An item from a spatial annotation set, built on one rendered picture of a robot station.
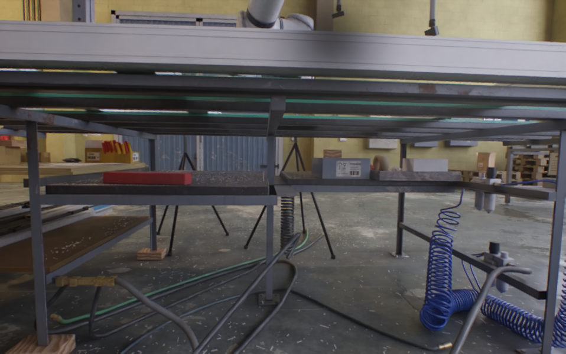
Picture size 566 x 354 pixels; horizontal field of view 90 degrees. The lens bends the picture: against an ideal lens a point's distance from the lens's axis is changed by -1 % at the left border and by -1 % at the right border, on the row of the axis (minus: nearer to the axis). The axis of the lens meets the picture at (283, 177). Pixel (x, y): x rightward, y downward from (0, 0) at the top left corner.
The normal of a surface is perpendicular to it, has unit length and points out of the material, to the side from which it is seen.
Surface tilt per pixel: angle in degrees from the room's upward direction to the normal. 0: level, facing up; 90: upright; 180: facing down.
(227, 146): 90
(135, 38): 90
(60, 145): 90
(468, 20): 90
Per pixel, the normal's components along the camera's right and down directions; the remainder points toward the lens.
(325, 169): 0.07, 0.07
